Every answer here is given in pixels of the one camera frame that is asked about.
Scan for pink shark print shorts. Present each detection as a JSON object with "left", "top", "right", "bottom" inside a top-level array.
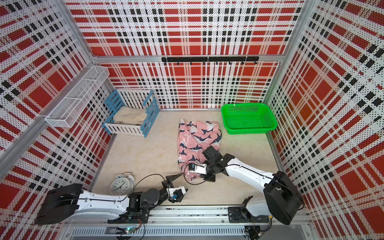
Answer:
[{"left": 178, "top": 119, "right": 223, "bottom": 181}]

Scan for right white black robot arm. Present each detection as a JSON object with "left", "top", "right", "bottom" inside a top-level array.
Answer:
[{"left": 188, "top": 147, "right": 304, "bottom": 225}]

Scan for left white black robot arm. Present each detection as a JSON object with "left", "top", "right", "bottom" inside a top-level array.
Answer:
[{"left": 34, "top": 175, "right": 188, "bottom": 225}]

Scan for white twin bell alarm clock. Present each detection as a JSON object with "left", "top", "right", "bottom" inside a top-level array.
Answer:
[{"left": 110, "top": 172, "right": 135, "bottom": 196}]

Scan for green plastic basket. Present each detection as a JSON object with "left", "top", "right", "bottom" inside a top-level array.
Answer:
[{"left": 221, "top": 103, "right": 278, "bottom": 135}]

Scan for green circuit board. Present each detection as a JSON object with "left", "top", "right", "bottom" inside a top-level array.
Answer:
[{"left": 116, "top": 227, "right": 137, "bottom": 235}]

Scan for blue and white slatted crate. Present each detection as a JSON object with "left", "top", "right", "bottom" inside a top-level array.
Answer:
[{"left": 103, "top": 89, "right": 160, "bottom": 137}]

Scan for beige folded towel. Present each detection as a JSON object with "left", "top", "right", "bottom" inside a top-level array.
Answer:
[{"left": 113, "top": 106, "right": 148, "bottom": 126}]

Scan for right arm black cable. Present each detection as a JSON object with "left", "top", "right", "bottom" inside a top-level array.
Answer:
[{"left": 182, "top": 161, "right": 229, "bottom": 186}]

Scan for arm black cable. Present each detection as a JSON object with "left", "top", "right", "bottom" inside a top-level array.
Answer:
[
  {"left": 119, "top": 173, "right": 167, "bottom": 202},
  {"left": 182, "top": 161, "right": 229, "bottom": 186}
]

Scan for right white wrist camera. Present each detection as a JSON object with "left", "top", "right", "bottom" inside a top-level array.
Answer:
[{"left": 188, "top": 163, "right": 207, "bottom": 175}]

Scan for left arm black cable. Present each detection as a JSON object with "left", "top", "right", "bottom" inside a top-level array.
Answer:
[{"left": 119, "top": 173, "right": 167, "bottom": 202}]

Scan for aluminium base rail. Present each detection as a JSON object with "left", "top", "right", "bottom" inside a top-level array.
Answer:
[{"left": 59, "top": 206, "right": 319, "bottom": 240}]

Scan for black wall hook rail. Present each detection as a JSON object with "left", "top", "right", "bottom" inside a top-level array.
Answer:
[{"left": 161, "top": 56, "right": 260, "bottom": 64}]

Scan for white wire mesh shelf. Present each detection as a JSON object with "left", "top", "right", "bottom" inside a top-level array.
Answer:
[{"left": 45, "top": 66, "right": 110, "bottom": 128}]

